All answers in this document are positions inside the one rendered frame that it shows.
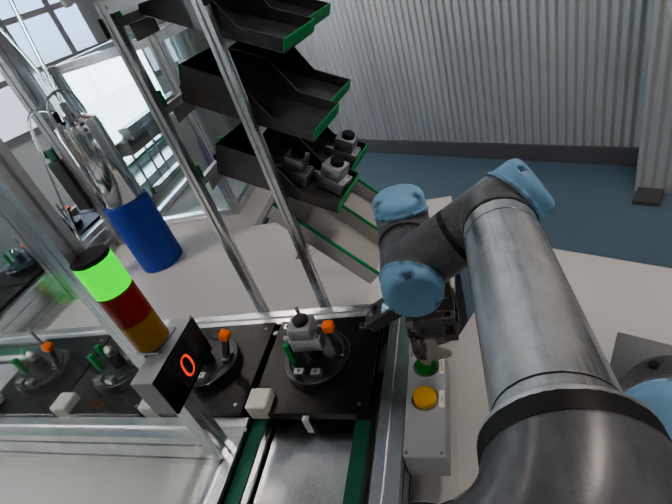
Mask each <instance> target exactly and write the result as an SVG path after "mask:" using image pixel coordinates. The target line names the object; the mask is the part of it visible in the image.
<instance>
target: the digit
mask: <svg viewBox="0 0 672 504"><path fill-rule="evenodd" d="M169 365H170V366H171V367H172V369H173V370H174V371H175V373H176V374H177V375H178V377H179V378H180V379H181V381H182V382H183V383H184V384H185V386H186V387H187V388H188V390H189V389H190V387H191V386H192V384H193V382H194V380H195V378H196V376H197V374H198V372H199V370H200V368H201V366H202V363H201V361H200V360H199V359H198V357H197V356H196V354H195V353H194V351H193V350H192V349H191V347H190V346H189V344H188V343H187V341H186V340H185V339H183V341H182V343H181V345H180V346H179V348H178V350H177V352H176V353H175V355H174V357H173V358H172V360H171V362H170V364H169Z"/></svg>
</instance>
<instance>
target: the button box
mask: <svg viewBox="0 0 672 504"><path fill-rule="evenodd" d="M416 360H417V358H416V357H415V355H414V353H411V354H409V363H408V377H407V391H406V406H405V420H404V434H403V448H402V457H403V460H404V462H405V465H406V468H407V470H408V473H409V474H411V475H435V476H450V475H451V437H450V378H449V367H448V363H447V358H445V359H440V360H436V363H437V368H436V370H435V371H434V372H433V373H431V374H428V375H423V374H420V373H419V372H417V370H416V368H415V362H416ZM421 386H429V387H431V388H433V389H434V391H435V393H436V396H437V400H436V402H435V404H434V405H433V406H432V407H430V408H420V407H418V406H417V405H416V404H415V403H414V400H413V393H414V391H415V390H416V389H417V388H418V387H421Z"/></svg>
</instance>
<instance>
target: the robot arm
mask: <svg viewBox="0 0 672 504"><path fill-rule="evenodd" d="M372 208H373V213H374V217H373V218H374V221H376V224H377V228H378V235H379V253H380V272H379V281H380V286H381V293H382V298H381V299H379V300H378V301H376V302H374V303H373V304H371V305H370V306H368V308H367V314H366V320H365V326H366V327H367V328H369V329H370V330H371V331H373V332H375V331H377V330H379V329H381V328H382V327H384V326H386V325H388V324H389V323H391V322H393V321H395V320H397V319H398V318H400V317H402V316H405V326H406V331H407V335H408V338H410V342H411V346H412V350H413V353H414V355H415V357H416V358H417V360H419V361H420V362H421V363H423V364H424V365H426V366H431V361H435V360H440V359H445V358H449V357H451V356H452V351H451V350H450V349H447V348H443V347H440V346H438V345H441V344H445V343H448V342H450V341H456V340H459V336H458V331H457V326H458V324H459V311H458V308H457V300H456V299H457V295H456V293H455V291H454V288H452V287H451V281H450V279H451V278H453V277H454V276H456V275H457V274H459V273H460V272H462V271H463V270H465V269H466V268H468V270H469V277H470V284H471V290H472V297H473V304H474V311H475V317H476V324H477V331H478V337H479V344H480V351H481V358H482V364H483V371H484V378H485V384H486V391H487V398H488V404H489V411H490V413H489V414H488V415H487V417H486V418H485V419H484V420H483V422H482V424H481V426H480V428H479V430H478V434H477V440H476V448H477V457H478V466H479V472H478V475H477V478H476V479H475V481H474V482H473V484H472V485H471V487H470V488H468V489H467V490H465V491H464V492H462V493H461V494H459V495H458V496H456V497H455V498H453V499H452V500H449V501H446V502H444V503H441V504H672V355H661V356H655V357H652V358H648V359H646V360H643V361H641V362H640V363H638V364H636V365H635V366H633V367H632V368H631V369H630V370H629V371H628V372H627V373H626V374H625V375H624V377H623V378H622V380H621V381H620V383H618V381H617V379H616V377H615V375H614V373H613V371H612V369H611V367H610V365H609V363H608V361H607V359H606V357H605V355H604V353H603V351H602V349H601V347H600V345H599V342H598V340H597V338H596V336H595V334H594V332H593V330H592V328H591V326H590V324H589V322H588V320H587V318H586V316H585V314H584V312H583V310H582V308H581V306H580V304H579V302H578V300H577V298H576V296H575V294H574V292H573V290H572V288H571V286H570V284H569V282H568V280H567V278H566V276H565V274H564V271H563V269H562V267H561V265H560V263H559V261H558V259H557V257H556V255H555V253H554V251H553V249H552V247H551V245H550V243H549V241H548V239H547V237H546V235H545V233H544V231H543V229H542V227H541V225H540V222H542V221H543V218H544V217H546V216H547V215H549V214H550V213H552V211H553V210H554V208H555V201H554V199H553V198H552V196H551V195H550V193H549V192H548V190H547V189H546V188H545V186H544V185H543V184H542V182H541V181H540V180H539V179H538V177H537V176H536V175H535V174H534V172H533V171H532V170H531V169H530V168H529V167H528V166H527V164H526V163H525V162H523V161H522V160H520V159H517V158H514V159H510V160H508V161H507V162H505V163H504V164H502V165H501V166H500V167H498V168H497V169H495V170H494V171H490V172H488V173H487V174H486V175H485V177H484V178H483V179H481V180H480V181H478V182H477V183H476V184H474V185H473V186H472V187H470V188H469V189H468V190H466V191H465V192H464V193H462V194H461V195H460V196H458V197H457V198H456V199H454V200H453V201H452V202H450V203H449V204H448V205H446V206H445V207H444V208H442V209H441V210H440V211H438V212H437V213H436V214H435V215H433V216H432V217H430V218H429V214H428V205H427V204H426V201H425V197H424V193H423V191H422V190H421V189H420V188H419V187H417V186H415V185H412V184H398V185H394V186H390V187H387V188H385V189H383V190H382V191H380V192H379V193H378V194H377V195H376V196H375V197H374V199H373V201H372ZM455 296H456V297H455ZM445 328H446V329H445Z"/></svg>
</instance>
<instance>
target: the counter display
mask: <svg viewBox="0 0 672 504"><path fill-rule="evenodd" d="M183 339H185V340H186V341H187V343H188V344H189V346H190V347H191V349H192V350H193V351H194V353H195V354H196V356H197V357H198V359H199V360H200V361H201V363H202V366H201V368H200V370H199V372H198V374H197V376H196V378H195V380H194V382H193V384H192V386H191V387H190V389H189V390H188V388H187V387H186V386H185V384H184V383H183V382H182V381H181V379H180V378H179V377H178V375H177V374H176V373H175V371H174V370H173V369H172V367H171V366H170V365H169V364H170V362H171V360H172V358H173V357H174V355H175V353H176V352H177V350H178V348H179V346H180V345H181V343H182V341H183ZM211 350H212V347H211V345H210V344H209V342H208V340H207V339H206V337H205V336H204V334H203V333H202V331H201V330H200V328H199V327H198V325H197V324H196V322H195V321H194V319H193V318H190V320H189V322H188V323H187V325H186V327H185V329H184V330H183V332H182V334H181V335H180V337H179V339H178V340H177V342H176V344H175V346H174V347H173V349H172V351H171V352H170V354H169V356H168V357H167V359H166V361H165V362H164V364H163V366H162V368H161V369H160V371H159V373H158V374H157V376H156V378H155V379H154V381H153V383H152V385H153V386H154V387H155V388H156V389H157V391H158V392H159V393H160V394H161V395H162V397H163V398H164V399H165V400H166V401H167V403H168V404H169V405H170V406H171V407H172V409H173V410H174V411H175V412H176V413H177V414H180V412H181V410H182V408H183V406H184V404H185V402H186V400H187V398H188V396H189V394H190V392H191V390H192V388H193V386H194V384H195V382H196V380H197V378H198V376H199V374H200V372H201V370H202V368H203V366H204V364H205V362H206V360H207V358H208V356H209V354H210V352H211Z"/></svg>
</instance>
